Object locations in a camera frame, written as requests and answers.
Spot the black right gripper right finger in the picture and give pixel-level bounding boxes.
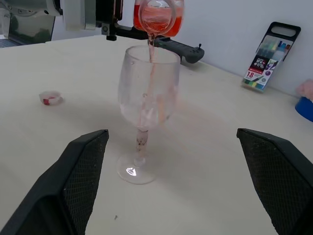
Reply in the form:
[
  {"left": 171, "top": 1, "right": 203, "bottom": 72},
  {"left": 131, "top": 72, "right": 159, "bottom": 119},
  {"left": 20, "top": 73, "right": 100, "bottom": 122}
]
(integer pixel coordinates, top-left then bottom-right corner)
[{"left": 236, "top": 127, "right": 313, "bottom": 235}]

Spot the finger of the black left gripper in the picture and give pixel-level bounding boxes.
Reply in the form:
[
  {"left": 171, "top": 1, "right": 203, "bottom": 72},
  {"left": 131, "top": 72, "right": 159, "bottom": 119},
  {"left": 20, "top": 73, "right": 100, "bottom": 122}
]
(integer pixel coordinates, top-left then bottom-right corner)
[{"left": 116, "top": 23, "right": 149, "bottom": 40}]

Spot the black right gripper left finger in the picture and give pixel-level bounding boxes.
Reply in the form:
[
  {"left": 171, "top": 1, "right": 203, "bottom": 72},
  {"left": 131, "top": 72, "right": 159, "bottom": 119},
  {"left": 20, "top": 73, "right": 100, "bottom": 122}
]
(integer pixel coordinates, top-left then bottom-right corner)
[{"left": 0, "top": 129, "right": 109, "bottom": 235}]

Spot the bottle with orange liquid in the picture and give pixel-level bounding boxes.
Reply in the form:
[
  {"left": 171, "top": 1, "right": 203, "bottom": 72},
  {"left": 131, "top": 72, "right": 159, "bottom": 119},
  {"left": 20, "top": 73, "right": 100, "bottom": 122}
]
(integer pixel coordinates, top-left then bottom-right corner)
[{"left": 133, "top": 0, "right": 185, "bottom": 39}]

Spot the clear wine glass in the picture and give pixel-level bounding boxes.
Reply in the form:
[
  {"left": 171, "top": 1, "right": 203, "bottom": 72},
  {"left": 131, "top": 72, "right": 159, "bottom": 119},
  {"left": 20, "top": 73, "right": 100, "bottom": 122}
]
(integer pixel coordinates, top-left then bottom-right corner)
[{"left": 116, "top": 45, "right": 181, "bottom": 186}]

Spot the grey remote controller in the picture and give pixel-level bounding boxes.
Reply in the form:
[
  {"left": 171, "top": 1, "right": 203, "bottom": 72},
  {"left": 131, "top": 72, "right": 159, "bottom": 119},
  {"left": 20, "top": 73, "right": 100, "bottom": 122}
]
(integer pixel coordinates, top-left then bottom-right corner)
[{"left": 153, "top": 36, "right": 205, "bottom": 65}]

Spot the blue bowl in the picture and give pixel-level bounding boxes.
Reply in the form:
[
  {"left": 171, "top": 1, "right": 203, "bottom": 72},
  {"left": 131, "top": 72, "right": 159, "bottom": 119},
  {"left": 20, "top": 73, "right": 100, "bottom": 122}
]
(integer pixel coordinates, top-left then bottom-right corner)
[{"left": 294, "top": 96, "right": 313, "bottom": 123}]

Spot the clear bottle cap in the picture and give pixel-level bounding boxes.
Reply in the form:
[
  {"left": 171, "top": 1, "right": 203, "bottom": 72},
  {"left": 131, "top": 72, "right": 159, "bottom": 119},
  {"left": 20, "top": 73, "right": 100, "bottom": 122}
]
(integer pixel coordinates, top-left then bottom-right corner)
[{"left": 39, "top": 90, "right": 64, "bottom": 106}]

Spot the pink cloth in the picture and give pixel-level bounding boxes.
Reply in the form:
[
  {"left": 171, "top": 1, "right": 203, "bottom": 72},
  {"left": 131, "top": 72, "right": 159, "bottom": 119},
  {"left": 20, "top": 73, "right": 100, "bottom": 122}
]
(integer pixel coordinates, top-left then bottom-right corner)
[{"left": 296, "top": 79, "right": 313, "bottom": 100}]

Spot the marker pen set box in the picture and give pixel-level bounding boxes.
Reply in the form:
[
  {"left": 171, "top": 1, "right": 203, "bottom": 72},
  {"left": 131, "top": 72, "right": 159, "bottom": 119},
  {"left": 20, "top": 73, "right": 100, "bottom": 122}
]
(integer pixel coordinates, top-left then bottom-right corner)
[{"left": 240, "top": 22, "right": 302, "bottom": 93}]

